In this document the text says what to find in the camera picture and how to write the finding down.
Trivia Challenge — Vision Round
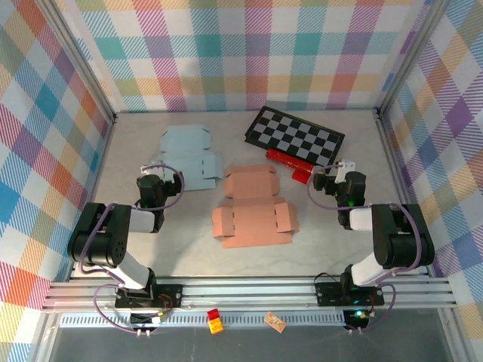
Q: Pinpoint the light blue paper box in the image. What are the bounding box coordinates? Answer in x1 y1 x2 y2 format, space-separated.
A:
156 125 226 192

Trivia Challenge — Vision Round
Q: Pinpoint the pink paper box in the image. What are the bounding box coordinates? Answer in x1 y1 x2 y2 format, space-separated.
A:
211 164 300 250

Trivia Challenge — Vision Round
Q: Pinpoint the red toy block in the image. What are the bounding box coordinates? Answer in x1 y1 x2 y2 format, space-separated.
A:
265 148 316 185

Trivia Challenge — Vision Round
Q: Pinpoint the black grey checkerboard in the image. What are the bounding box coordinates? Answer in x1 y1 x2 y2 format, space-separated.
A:
244 106 346 175

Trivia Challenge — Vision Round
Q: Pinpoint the red yellow toy brick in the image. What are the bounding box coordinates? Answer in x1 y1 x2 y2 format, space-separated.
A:
206 308 224 335

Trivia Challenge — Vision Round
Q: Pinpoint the orange printed tag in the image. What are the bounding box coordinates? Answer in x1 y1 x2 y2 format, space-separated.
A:
263 311 287 333

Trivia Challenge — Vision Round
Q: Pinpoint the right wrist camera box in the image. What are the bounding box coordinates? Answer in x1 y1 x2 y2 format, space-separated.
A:
335 161 358 185

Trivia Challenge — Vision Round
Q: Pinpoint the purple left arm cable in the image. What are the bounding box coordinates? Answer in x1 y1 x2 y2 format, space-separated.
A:
77 161 186 336

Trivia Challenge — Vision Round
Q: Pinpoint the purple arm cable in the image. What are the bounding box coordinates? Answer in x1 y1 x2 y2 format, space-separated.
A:
77 161 186 336
306 164 424 335

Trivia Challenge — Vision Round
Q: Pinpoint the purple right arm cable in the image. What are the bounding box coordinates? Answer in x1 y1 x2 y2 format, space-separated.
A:
306 164 424 335

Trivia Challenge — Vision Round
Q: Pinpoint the aluminium side rail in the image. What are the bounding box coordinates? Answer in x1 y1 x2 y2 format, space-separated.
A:
373 108 433 278
66 112 120 282

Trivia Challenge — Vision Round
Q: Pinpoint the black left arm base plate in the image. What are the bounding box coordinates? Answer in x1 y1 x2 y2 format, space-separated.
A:
115 284 184 310

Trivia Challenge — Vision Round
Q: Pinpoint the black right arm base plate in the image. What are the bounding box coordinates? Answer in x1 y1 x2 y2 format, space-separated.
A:
315 281 386 307

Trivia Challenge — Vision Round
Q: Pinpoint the slotted grey cable duct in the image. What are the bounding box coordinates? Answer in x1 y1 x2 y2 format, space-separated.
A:
59 314 350 330

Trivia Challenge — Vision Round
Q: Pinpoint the aluminium rail frame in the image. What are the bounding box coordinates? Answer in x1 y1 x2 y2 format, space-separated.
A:
41 274 460 314

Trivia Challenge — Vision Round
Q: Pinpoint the aluminium corner post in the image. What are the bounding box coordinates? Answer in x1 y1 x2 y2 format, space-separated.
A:
373 0 452 118
39 0 118 125

